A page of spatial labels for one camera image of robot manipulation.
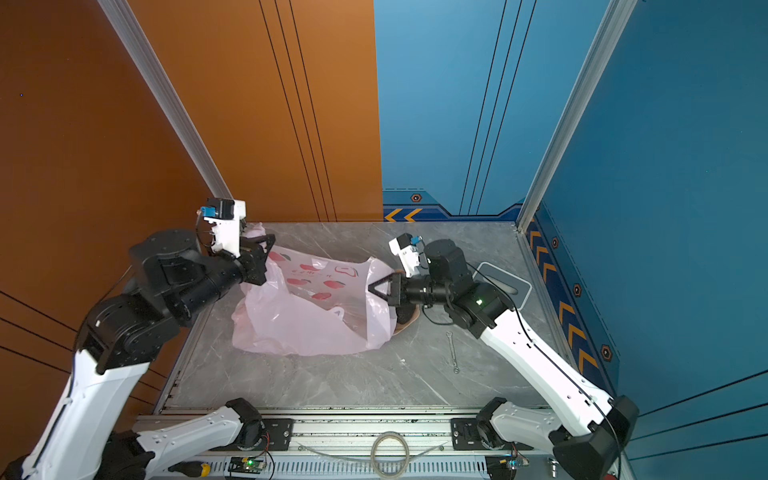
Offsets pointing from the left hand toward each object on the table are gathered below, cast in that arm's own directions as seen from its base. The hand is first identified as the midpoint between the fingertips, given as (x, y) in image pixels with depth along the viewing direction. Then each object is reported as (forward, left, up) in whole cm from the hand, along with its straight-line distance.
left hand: (276, 234), depth 56 cm
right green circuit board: (-31, -52, -43) cm, 75 cm away
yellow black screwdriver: (-33, +22, -41) cm, 57 cm away
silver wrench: (-8, -40, -45) cm, 61 cm away
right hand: (-4, -17, -13) cm, 22 cm away
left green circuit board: (-32, +12, -47) cm, 58 cm away
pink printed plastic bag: (-8, -6, -13) cm, 16 cm away
